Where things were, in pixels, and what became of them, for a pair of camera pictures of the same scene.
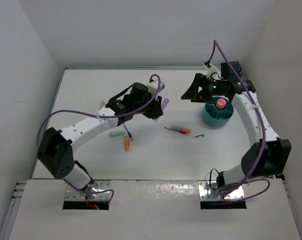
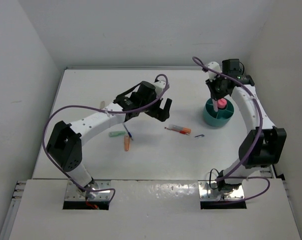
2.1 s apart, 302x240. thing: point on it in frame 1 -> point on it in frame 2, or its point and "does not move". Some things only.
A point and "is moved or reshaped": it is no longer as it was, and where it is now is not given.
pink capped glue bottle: [221, 103] does not move
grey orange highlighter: [187, 130] does not move
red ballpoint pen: [182, 132] does not move
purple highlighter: [164, 104] is moved or reshaped
